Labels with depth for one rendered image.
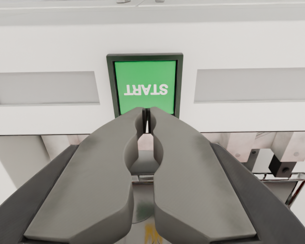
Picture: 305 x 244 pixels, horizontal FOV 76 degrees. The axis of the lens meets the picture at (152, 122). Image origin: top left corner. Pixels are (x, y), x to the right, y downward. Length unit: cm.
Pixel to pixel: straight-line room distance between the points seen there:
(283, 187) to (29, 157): 38
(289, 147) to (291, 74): 15
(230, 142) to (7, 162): 26
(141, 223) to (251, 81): 33
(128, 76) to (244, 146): 19
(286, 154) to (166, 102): 21
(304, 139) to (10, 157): 35
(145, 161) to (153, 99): 25
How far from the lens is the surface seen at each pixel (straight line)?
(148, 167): 42
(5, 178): 27
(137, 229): 44
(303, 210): 66
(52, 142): 29
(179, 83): 16
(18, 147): 27
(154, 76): 15
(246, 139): 28
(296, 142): 32
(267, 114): 20
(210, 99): 18
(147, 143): 30
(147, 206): 38
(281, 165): 35
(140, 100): 16
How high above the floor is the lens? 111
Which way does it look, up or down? 57 degrees down
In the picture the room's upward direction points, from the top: 180 degrees clockwise
